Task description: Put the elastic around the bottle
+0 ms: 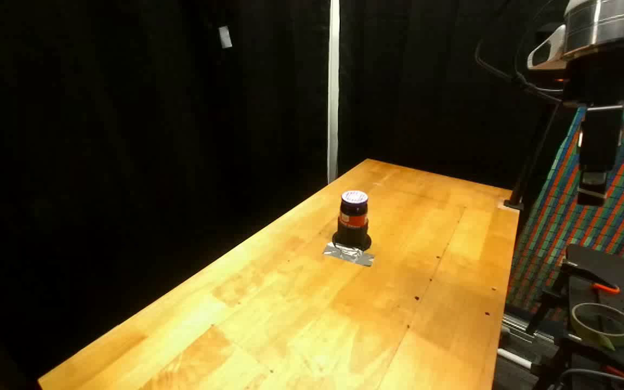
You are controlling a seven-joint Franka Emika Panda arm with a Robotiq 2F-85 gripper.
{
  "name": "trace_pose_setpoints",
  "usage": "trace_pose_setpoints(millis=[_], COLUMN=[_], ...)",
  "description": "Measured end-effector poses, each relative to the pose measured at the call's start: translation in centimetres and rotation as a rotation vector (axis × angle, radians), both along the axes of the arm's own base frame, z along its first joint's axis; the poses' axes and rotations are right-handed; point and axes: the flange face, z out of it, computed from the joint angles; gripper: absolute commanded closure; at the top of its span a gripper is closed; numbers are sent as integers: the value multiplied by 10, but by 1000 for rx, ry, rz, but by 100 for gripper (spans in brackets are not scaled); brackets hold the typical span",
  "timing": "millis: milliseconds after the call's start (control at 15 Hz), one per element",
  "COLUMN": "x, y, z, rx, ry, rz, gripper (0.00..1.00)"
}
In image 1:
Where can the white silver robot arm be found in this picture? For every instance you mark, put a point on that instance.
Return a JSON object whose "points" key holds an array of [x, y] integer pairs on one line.
{"points": [[587, 28]]}

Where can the dark bottle with orange band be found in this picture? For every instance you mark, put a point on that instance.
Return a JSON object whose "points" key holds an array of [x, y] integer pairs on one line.
{"points": [[353, 220]]}

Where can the green tape roll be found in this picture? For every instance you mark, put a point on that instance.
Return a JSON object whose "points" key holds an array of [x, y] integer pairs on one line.
{"points": [[598, 324]]}

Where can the small white tag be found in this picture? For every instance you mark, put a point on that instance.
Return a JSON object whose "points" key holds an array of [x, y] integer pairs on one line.
{"points": [[225, 38]]}

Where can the orange handled clamp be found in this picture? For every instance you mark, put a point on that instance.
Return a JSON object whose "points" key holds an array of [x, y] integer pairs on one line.
{"points": [[606, 289]]}

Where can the white vertical pole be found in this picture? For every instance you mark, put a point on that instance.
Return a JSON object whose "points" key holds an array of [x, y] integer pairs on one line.
{"points": [[333, 90]]}

